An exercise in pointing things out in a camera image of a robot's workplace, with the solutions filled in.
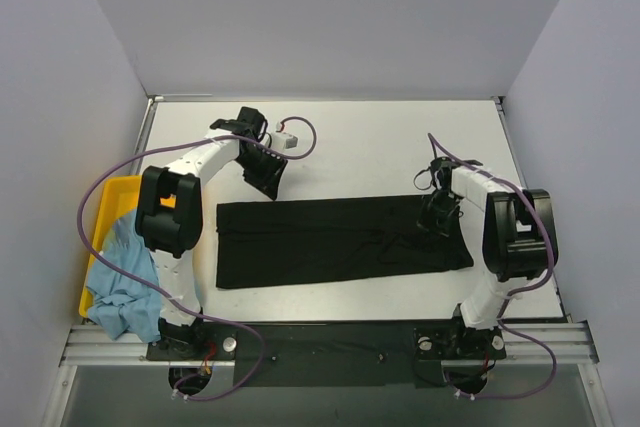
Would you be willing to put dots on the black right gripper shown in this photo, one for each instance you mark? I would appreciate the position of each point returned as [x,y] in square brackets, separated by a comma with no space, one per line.
[439,210]

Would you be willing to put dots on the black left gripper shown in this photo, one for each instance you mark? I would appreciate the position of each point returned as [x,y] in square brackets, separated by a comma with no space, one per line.
[261,163]

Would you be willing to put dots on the black t shirt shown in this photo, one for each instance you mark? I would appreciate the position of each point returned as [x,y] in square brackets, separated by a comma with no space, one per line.
[268,244]

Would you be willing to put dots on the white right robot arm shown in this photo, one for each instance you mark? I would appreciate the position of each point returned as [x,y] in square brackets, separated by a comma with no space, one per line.
[518,243]

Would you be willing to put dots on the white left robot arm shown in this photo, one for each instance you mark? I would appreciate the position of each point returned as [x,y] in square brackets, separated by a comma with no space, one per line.
[170,219]

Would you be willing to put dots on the yellow plastic bin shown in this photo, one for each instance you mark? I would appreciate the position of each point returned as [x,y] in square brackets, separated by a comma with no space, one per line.
[119,196]

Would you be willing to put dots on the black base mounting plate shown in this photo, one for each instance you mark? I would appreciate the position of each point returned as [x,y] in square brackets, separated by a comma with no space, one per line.
[426,354]

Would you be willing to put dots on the light blue t shirt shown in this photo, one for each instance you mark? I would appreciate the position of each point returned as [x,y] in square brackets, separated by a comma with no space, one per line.
[121,304]

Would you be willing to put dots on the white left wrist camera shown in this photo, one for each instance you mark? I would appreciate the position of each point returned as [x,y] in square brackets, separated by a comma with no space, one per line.
[281,141]

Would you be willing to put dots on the aluminium front rail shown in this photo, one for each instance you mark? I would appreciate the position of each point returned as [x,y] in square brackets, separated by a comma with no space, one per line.
[572,344]

